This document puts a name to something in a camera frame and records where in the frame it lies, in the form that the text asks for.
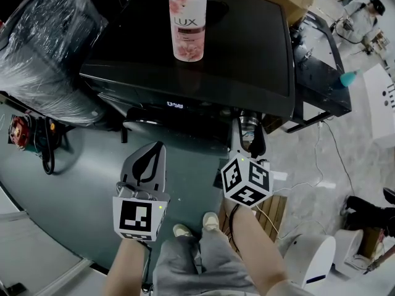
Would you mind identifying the pink body wash bottle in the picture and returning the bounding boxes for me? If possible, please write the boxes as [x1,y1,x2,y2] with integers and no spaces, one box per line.
[168,0,207,63]

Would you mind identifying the white curved fixture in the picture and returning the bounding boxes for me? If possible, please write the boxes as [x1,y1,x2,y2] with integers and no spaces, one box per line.
[334,228,385,278]

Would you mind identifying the person's left forearm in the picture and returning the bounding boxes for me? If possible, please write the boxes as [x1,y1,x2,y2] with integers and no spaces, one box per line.
[104,237,152,296]

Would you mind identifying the black side table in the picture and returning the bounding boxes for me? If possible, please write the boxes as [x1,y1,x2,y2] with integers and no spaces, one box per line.
[289,6,353,134]

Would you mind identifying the person's right beige shoe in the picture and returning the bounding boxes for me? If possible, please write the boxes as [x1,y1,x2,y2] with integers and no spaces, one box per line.
[202,211,220,232]

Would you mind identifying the red device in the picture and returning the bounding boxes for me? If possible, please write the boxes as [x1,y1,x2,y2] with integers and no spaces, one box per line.
[10,115,31,150]

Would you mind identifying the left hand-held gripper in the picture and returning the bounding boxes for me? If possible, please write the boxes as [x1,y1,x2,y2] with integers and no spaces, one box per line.
[112,141,171,242]

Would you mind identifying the plastic-wrapped appliance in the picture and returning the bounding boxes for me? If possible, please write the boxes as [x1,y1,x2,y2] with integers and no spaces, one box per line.
[0,0,108,126]

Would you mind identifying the white rounded appliance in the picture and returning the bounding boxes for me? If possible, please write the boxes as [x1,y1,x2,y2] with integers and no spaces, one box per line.
[283,233,337,290]

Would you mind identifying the dark green floor mat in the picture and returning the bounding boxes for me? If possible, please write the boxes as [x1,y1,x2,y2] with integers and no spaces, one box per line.
[0,96,235,282]

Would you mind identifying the black tool with hose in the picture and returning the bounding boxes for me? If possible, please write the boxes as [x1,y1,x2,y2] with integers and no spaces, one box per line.
[30,115,75,176]

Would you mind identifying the small brown cardboard box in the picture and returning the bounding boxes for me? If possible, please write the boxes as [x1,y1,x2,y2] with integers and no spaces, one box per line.
[359,226,386,258]

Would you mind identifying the person's beige shoe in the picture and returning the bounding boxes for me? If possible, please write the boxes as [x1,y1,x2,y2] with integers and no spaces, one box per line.
[202,211,220,232]
[172,223,195,239]

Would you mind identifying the person's right forearm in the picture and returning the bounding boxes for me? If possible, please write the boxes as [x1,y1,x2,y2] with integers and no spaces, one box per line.
[222,197,293,296]

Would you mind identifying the slatted wooden board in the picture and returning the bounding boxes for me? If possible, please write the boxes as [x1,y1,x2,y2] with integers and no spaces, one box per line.
[219,194,288,252]

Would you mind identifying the person's gray trousers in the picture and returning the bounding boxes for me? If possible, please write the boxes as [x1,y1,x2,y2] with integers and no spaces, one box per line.
[152,228,263,296]

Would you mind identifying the black wrist strap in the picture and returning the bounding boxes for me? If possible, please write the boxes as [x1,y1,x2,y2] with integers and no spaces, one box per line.
[135,240,154,294]
[227,203,242,252]

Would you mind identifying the person's left beige shoe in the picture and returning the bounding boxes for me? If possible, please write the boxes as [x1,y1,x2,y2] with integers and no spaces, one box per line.
[172,223,195,239]

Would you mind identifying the white perforated panel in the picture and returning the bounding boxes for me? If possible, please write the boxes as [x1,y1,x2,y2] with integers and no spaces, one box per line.
[362,63,395,149]

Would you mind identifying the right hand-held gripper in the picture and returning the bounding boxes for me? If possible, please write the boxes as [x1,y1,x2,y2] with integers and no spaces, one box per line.
[220,118,274,209]

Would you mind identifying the teal spray bottle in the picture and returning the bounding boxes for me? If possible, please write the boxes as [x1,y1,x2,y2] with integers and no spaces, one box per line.
[338,68,361,89]

